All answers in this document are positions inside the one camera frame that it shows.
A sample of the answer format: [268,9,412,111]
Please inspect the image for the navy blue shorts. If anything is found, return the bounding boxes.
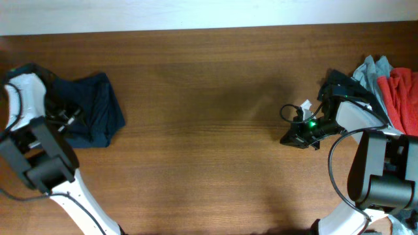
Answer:
[52,72,125,148]

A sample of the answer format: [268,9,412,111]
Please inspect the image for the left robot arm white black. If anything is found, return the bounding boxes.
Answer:
[1,63,125,234]

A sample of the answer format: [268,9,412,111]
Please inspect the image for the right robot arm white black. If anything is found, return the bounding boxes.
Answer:
[280,95,417,234]

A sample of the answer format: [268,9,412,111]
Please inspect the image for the black garment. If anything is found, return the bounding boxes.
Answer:
[317,69,389,123]

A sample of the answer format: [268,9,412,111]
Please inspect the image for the light grey garment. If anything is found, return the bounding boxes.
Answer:
[351,55,393,114]

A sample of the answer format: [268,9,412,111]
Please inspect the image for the red garment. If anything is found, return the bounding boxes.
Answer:
[377,67,417,136]

